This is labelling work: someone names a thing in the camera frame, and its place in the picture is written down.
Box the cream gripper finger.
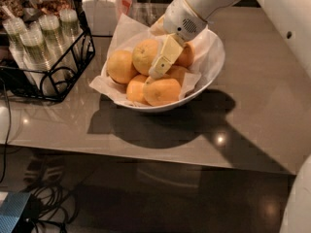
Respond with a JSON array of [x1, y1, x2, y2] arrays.
[[149, 34, 185, 80], [150, 16, 167, 36]]

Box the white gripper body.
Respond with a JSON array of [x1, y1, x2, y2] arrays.
[[163, 0, 208, 41]]

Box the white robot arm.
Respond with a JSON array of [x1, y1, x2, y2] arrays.
[[150, 0, 311, 233]]

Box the back right orange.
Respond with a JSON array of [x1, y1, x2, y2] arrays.
[[175, 42, 195, 68]]

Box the orange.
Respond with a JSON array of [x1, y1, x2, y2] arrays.
[[175, 42, 195, 68], [126, 75, 148, 105], [132, 39, 158, 76], [143, 78, 181, 107], [106, 50, 138, 84], [167, 65, 189, 85]]

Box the middle right orange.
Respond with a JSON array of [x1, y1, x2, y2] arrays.
[[167, 65, 189, 85]]

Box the top centre orange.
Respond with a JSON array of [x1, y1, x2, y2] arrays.
[[132, 39, 158, 76]]

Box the white ceramic bowl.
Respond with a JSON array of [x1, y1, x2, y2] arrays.
[[100, 23, 226, 113]]

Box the front right orange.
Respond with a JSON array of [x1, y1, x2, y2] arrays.
[[143, 78, 181, 107]]

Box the front left orange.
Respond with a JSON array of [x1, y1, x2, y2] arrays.
[[126, 75, 148, 105]]

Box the white paper liner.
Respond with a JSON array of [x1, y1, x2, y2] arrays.
[[88, 13, 222, 108]]

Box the white lidded jar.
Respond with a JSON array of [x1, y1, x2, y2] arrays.
[[83, 0, 119, 36]]

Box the plastic cup stack right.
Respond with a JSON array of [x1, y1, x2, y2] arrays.
[[59, 9, 82, 59]]

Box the plastic cup stack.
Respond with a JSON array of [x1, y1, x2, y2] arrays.
[[2, 17, 35, 84], [19, 29, 56, 96], [39, 15, 77, 79], [59, 9, 82, 59]]

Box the plastic cup stack middle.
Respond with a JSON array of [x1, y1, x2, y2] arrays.
[[39, 15, 77, 79]]

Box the plastic cup stack front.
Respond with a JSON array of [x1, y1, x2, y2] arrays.
[[19, 29, 56, 96]]

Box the plastic cup stack far left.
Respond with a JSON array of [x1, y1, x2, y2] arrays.
[[2, 17, 35, 84]]

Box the blue box on floor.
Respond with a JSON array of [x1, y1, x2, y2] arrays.
[[0, 191, 30, 233]]

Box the black wire rack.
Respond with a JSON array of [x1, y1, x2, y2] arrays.
[[0, 0, 95, 101]]

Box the black cable at left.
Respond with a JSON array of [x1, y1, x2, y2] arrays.
[[0, 78, 14, 183]]

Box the black cable on floor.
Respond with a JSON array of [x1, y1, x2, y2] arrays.
[[23, 178, 82, 233]]

